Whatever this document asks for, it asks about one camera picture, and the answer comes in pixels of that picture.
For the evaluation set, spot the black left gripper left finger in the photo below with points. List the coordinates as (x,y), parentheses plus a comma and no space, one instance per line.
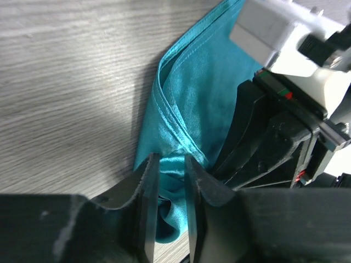
(118,225)

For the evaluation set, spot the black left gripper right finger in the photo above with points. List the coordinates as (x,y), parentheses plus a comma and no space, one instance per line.
(265,224)

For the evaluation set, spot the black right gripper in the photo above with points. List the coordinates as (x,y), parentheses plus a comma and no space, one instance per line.
(279,136)

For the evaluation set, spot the teal satin napkin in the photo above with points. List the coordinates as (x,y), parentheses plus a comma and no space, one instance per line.
(190,108)

